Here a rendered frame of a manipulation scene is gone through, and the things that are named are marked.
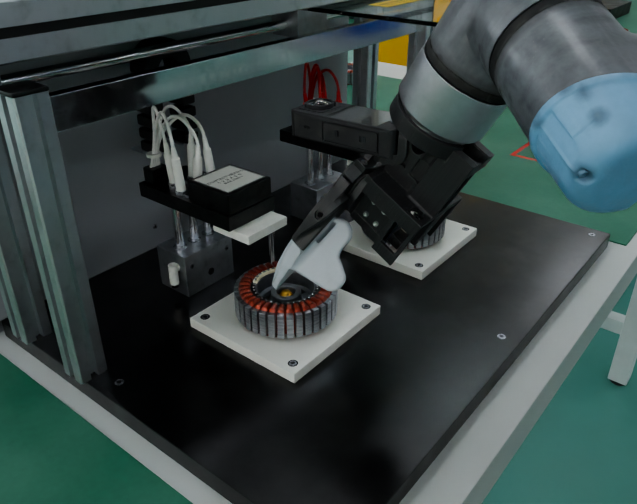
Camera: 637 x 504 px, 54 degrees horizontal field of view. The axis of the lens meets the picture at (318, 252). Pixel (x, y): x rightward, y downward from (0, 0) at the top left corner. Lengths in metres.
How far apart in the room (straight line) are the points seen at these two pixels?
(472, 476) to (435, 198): 0.24
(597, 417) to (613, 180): 1.51
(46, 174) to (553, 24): 0.40
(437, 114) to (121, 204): 0.47
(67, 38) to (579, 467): 1.46
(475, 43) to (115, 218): 0.53
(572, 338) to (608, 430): 1.06
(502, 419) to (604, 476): 1.07
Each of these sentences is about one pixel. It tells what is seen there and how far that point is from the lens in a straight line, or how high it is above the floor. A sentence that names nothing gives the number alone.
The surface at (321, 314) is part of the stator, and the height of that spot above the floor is 0.81.
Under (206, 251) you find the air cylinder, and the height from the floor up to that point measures 0.82.
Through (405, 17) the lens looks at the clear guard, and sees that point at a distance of 0.75.
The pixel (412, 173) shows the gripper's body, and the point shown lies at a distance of 0.51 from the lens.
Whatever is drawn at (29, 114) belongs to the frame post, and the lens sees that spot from 0.54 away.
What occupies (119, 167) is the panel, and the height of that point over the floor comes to 0.90.
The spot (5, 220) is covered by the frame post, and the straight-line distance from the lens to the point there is 0.68.
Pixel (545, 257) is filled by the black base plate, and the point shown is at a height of 0.77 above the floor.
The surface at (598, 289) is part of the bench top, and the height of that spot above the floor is 0.75.
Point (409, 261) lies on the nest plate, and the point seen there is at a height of 0.78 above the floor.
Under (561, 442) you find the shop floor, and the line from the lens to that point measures 1.74.
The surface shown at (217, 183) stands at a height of 0.92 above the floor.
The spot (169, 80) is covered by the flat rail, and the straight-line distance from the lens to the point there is 0.62.
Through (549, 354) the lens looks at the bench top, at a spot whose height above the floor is 0.75.
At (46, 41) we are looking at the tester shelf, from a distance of 0.56.
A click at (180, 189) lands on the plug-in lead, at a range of 0.70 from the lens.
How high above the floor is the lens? 1.18
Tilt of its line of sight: 29 degrees down
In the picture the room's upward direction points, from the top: straight up
